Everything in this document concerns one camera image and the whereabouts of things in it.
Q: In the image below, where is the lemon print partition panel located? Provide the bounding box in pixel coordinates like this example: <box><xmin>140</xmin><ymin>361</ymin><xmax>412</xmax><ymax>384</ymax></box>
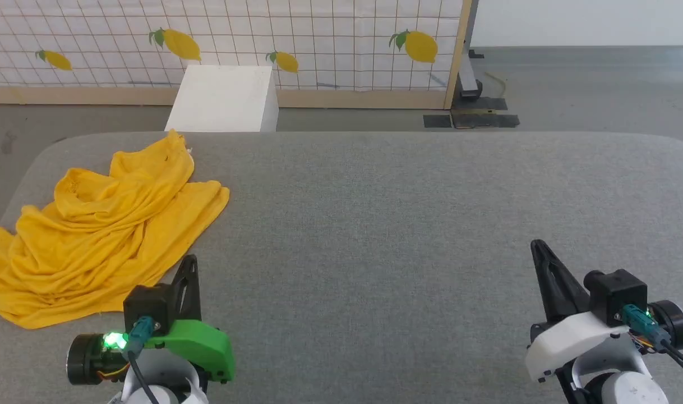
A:
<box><xmin>0</xmin><ymin>0</ymin><xmax>472</xmax><ymax>111</ymax></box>

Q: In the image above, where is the yellow t-shirt with white print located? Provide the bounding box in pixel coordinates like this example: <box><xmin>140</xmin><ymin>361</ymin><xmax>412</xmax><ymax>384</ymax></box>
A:
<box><xmin>0</xmin><ymin>129</ymin><xmax>230</xmax><ymax>330</ymax></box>

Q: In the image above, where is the white box pedestal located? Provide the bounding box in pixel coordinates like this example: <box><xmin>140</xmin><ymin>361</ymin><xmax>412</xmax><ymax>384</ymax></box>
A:
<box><xmin>165</xmin><ymin>65</ymin><xmax>279</xmax><ymax>134</ymax></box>

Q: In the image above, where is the large black floor mat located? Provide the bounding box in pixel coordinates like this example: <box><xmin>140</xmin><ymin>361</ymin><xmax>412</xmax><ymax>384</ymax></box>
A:
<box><xmin>451</xmin><ymin>97</ymin><xmax>520</xmax><ymax>130</ymax></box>

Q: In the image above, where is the grey metal partition post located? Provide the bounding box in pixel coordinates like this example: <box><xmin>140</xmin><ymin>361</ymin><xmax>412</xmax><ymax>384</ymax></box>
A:
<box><xmin>456</xmin><ymin>0</ymin><xmax>484</xmax><ymax>102</ymax></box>

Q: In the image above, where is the grey fabric table cover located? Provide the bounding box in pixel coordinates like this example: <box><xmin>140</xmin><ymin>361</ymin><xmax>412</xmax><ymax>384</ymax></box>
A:
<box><xmin>0</xmin><ymin>130</ymin><xmax>683</xmax><ymax>404</ymax></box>

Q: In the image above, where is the thin yellow floor cable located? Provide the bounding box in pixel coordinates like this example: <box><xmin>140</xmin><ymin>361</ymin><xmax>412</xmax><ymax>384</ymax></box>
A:
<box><xmin>484</xmin><ymin>71</ymin><xmax>509</xmax><ymax>99</ymax></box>

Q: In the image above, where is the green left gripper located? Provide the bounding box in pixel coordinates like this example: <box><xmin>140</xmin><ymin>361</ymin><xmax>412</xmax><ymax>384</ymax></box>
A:
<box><xmin>142</xmin><ymin>255</ymin><xmax>236</xmax><ymax>384</ymax></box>

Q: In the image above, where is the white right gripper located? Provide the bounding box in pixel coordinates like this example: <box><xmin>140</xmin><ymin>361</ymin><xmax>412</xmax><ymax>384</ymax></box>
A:
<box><xmin>525</xmin><ymin>239</ymin><xmax>629</xmax><ymax>383</ymax></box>

